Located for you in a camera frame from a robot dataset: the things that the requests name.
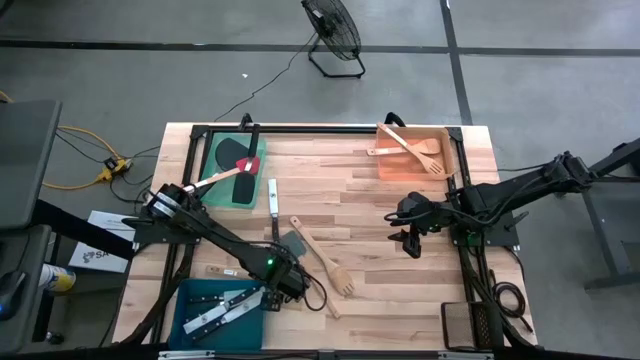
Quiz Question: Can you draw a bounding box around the orange translucent plastic bin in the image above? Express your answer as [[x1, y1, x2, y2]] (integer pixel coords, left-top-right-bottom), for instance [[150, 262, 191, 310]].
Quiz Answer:
[[374, 123, 455, 181]]

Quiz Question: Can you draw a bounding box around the wooden turner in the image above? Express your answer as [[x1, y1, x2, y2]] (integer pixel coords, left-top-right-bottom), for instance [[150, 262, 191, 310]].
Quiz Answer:
[[365, 137, 442, 157]]

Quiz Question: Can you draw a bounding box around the black fan power cable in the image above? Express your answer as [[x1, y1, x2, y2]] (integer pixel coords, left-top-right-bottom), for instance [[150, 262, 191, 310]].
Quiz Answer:
[[213, 32, 319, 124]]

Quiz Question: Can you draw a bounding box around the yellow extension cord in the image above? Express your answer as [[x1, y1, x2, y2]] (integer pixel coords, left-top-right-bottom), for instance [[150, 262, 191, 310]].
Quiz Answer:
[[0, 89, 117, 192]]

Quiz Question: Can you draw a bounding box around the wooden slotted spatula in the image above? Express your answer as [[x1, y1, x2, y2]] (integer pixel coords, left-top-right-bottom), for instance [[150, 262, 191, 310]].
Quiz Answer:
[[376, 122, 447, 177]]

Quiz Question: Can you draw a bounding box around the black floor fan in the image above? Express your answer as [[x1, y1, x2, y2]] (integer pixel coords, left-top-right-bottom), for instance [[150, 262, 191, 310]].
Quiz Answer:
[[300, 0, 367, 80]]

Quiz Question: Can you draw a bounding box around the black computer mouse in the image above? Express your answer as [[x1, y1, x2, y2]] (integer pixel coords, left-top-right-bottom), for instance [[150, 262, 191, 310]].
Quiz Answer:
[[0, 269, 27, 322]]

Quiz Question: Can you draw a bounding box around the dark grey desk top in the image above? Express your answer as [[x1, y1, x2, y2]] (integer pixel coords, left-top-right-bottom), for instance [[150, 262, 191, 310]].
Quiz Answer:
[[0, 98, 64, 231]]

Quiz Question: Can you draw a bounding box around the green translucent plastic bin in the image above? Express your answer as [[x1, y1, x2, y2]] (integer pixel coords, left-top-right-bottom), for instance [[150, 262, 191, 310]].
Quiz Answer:
[[199, 132, 268, 210]]

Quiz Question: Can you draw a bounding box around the white printed paper box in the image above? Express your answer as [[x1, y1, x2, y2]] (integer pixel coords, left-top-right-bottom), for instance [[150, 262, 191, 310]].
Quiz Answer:
[[68, 209, 137, 275]]

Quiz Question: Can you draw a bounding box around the black diagonal beam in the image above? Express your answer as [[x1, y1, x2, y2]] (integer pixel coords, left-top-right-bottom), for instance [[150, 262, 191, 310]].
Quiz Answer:
[[30, 198, 137, 262]]

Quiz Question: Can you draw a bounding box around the grey spatula with wooden handle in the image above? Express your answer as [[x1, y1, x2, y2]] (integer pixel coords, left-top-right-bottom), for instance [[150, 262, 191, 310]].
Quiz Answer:
[[278, 229, 344, 320]]

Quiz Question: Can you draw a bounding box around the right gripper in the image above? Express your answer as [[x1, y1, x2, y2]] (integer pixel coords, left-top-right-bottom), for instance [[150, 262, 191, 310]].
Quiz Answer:
[[384, 192, 444, 259]]

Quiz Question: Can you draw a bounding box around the black mesh tray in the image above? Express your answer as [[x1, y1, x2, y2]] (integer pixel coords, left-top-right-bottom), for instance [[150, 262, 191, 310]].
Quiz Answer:
[[439, 300, 505, 351]]

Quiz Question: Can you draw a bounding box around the black-handled steel knife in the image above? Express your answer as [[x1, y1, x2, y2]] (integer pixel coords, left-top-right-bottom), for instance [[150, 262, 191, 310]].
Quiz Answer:
[[188, 292, 236, 305], [191, 291, 266, 342], [266, 178, 282, 242], [182, 285, 266, 335]]

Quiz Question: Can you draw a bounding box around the black turner with dark handle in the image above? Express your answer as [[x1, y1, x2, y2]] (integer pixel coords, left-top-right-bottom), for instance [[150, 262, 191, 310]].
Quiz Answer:
[[231, 123, 262, 206]]

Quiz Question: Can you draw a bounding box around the dark blue plastic bin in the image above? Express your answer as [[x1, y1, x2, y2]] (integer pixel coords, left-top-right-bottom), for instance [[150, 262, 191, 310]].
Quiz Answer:
[[167, 278, 269, 352]]

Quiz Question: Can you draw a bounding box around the yellow power plug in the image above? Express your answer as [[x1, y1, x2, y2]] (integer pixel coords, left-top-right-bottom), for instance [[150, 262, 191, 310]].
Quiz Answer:
[[97, 156, 132, 184]]

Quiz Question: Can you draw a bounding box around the black metal table frame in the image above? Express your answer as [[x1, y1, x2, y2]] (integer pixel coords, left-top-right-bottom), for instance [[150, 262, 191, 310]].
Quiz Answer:
[[119, 123, 539, 351]]

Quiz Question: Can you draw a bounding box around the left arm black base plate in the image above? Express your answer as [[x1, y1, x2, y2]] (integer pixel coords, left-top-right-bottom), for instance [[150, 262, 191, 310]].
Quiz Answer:
[[122, 203, 207, 246]]

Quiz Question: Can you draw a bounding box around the coiled black cable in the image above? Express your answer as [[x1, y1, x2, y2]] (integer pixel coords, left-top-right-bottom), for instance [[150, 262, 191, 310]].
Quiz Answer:
[[489, 268, 535, 335]]

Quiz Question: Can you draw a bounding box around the yellow and white spray can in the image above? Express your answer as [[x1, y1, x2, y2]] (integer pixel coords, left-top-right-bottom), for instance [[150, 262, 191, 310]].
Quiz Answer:
[[38, 263, 78, 294]]

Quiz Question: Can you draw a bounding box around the black metal side stand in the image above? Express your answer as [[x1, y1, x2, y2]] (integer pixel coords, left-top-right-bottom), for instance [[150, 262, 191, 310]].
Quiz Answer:
[[579, 135, 640, 292]]

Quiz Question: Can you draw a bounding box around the wooden spoon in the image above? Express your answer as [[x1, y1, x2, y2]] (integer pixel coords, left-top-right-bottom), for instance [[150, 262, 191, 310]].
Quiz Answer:
[[205, 264, 242, 279]]

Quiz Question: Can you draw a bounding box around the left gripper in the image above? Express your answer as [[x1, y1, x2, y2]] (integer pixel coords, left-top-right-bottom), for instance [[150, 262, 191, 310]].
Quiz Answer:
[[259, 264, 309, 312]]

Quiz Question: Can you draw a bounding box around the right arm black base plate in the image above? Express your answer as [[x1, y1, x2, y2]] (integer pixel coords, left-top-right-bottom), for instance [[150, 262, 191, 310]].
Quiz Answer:
[[447, 208, 530, 250]]

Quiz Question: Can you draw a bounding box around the wooden forked spatula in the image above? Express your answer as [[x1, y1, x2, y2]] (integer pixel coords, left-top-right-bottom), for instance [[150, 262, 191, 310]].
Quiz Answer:
[[288, 215, 357, 297]]

